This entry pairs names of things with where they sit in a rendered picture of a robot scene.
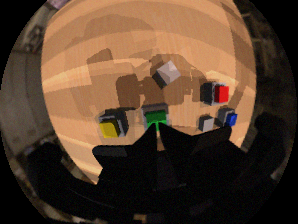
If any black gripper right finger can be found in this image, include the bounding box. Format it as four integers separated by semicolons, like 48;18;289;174
158;121;233;188

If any green button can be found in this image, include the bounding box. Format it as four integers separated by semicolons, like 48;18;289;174
140;103;170;132

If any blue button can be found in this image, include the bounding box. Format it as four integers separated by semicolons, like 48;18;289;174
216;107;237;128

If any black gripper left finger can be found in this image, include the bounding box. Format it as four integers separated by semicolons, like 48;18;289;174
92;123;158;190

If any red button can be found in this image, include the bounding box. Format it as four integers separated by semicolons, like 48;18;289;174
204;81;229;105

